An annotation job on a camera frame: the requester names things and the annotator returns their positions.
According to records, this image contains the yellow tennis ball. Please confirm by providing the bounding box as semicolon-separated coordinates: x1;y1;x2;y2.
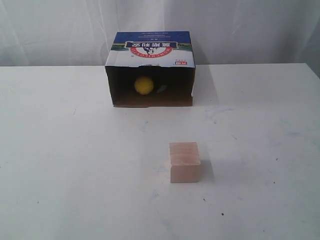
134;76;154;95

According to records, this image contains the pink wooden block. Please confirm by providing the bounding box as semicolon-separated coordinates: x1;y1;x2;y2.
169;142;202;183

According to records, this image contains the open cardboard milk box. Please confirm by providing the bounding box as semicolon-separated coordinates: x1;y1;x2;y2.
105;31;196;108

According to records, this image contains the white backdrop curtain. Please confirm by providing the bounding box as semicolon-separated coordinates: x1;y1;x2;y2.
0;0;320;66

